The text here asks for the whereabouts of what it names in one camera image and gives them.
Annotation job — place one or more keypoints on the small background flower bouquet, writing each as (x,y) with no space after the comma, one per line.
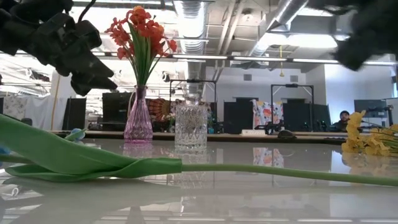
(169,117)

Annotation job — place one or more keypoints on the white hanging cloth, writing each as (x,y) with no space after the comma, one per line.
(15,107)

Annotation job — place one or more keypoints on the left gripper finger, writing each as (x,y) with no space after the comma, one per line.
(90,84)
(87,65)

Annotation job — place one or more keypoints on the smooth silver ventilation duct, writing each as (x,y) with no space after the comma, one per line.
(280,18)

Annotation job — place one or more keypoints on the floral patterned cloth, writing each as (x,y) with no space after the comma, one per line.
(267,112)

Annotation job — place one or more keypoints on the dark desktop monitor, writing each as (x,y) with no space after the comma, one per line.
(370,108)

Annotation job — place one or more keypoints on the orange artificial tulip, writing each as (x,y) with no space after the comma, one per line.
(138,14)

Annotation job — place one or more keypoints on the black background robot arm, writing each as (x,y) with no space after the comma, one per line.
(270,127)

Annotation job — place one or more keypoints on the yellow artificial flower bunch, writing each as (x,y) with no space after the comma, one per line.
(354,124)

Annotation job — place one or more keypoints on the black dome-shaped object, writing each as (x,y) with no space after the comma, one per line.
(286,134)

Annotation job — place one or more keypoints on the black partition panel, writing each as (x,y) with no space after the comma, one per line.
(237,116)
(298,115)
(74,113)

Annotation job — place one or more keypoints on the orange mandala tapestry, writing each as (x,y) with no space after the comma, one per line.
(158,109)

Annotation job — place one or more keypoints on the yellow hanging tag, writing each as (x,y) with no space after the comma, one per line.
(281,74)

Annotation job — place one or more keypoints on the long ceiling light strip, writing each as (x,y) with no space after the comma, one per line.
(202,57)
(314,61)
(261,58)
(382,63)

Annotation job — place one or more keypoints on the white monitor back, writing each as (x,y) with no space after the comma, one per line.
(392,109)

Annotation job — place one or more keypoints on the white flat box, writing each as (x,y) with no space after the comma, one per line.
(253,132)

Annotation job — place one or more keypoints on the ribbed silver ventilation duct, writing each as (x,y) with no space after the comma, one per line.
(191,25)

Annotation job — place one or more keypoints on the person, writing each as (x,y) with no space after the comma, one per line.
(343,115)

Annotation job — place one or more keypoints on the green stem with leaf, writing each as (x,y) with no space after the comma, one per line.
(62,152)

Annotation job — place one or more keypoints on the clear cut glass vase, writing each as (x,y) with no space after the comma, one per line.
(191,127)

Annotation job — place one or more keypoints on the beige wooden desk top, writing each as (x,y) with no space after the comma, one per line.
(224,137)

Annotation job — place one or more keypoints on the white pillar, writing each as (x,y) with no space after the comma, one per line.
(63,107)

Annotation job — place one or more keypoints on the pink ribbed glass vase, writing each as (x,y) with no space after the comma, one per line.
(138,124)

